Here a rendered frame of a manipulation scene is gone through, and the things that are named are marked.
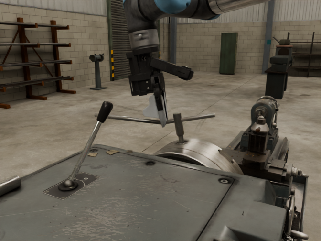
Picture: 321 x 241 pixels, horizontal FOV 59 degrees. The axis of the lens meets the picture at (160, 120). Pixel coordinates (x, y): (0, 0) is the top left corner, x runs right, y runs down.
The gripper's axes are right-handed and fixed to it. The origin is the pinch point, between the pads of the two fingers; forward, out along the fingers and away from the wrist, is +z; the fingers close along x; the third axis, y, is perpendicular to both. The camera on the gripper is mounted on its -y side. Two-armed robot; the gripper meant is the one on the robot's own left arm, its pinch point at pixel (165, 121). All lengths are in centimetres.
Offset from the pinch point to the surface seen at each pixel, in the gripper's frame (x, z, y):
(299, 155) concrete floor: -321, 132, -117
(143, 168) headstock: 22.2, 4.9, 2.2
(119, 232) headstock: 42.3, 6.3, 1.1
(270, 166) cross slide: -51, 36, -34
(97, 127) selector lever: 28.2, -5.9, 7.4
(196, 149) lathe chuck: 4.9, 7.5, -7.6
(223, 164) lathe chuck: 5.7, 11.8, -13.9
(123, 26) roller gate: -1096, -210, 305
